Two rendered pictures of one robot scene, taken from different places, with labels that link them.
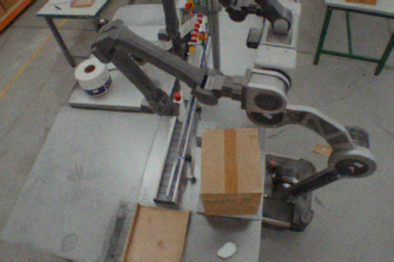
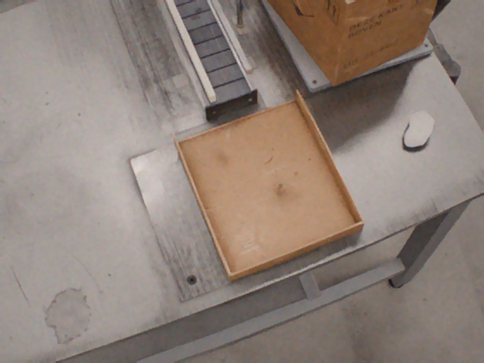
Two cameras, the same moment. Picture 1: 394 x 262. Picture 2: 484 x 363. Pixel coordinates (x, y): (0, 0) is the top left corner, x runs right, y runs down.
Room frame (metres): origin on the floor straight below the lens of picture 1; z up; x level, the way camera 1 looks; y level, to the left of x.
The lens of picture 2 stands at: (-0.01, 0.60, 1.97)
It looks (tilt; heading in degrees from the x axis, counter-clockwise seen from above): 66 degrees down; 323
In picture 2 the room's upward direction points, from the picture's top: 3 degrees counter-clockwise
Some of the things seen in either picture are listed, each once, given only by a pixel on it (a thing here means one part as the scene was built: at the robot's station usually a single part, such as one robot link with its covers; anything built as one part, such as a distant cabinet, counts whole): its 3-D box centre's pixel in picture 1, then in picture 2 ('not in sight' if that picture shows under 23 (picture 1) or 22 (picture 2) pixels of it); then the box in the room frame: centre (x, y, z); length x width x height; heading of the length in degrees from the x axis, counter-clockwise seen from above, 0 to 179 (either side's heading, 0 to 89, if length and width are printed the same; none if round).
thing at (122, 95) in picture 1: (134, 62); not in sight; (1.57, 0.35, 0.86); 0.80 x 0.67 x 0.05; 162
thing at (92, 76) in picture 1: (93, 76); not in sight; (1.40, 0.59, 0.95); 0.20 x 0.20 x 0.14
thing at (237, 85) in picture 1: (236, 87); not in sight; (0.64, -0.15, 1.45); 0.09 x 0.08 x 0.12; 155
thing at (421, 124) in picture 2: (227, 250); (417, 128); (0.26, -0.04, 0.85); 0.08 x 0.07 x 0.04; 78
